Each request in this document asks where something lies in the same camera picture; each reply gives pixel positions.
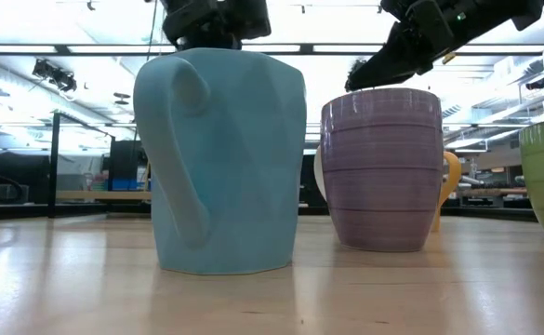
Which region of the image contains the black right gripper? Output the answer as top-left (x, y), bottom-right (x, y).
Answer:
top-left (344, 0), bottom-right (475, 93)

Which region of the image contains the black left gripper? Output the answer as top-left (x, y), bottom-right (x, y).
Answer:
top-left (162, 0), bottom-right (272, 51)

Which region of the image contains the purple striped mug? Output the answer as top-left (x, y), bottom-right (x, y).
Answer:
top-left (313, 87), bottom-right (444, 253)

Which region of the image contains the yellow mug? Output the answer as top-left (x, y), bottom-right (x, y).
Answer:
top-left (431, 151), bottom-right (462, 233)

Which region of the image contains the light blue faceted mug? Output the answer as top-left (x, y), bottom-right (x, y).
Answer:
top-left (133, 47), bottom-right (308, 275)

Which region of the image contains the green and white mug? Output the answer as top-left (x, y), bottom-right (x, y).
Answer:
top-left (518, 121), bottom-right (544, 241)

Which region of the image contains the black partition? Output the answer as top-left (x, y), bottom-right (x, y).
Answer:
top-left (299, 154), bottom-right (323, 208)

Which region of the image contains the wooden background table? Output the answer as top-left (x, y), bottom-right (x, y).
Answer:
top-left (457, 184), bottom-right (531, 209)

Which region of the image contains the black ceiling-mounted device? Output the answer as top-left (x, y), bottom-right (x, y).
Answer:
top-left (32, 58), bottom-right (78, 93)

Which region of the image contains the black aluminium table frame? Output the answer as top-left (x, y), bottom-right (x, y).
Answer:
top-left (0, 203), bottom-right (538, 223)

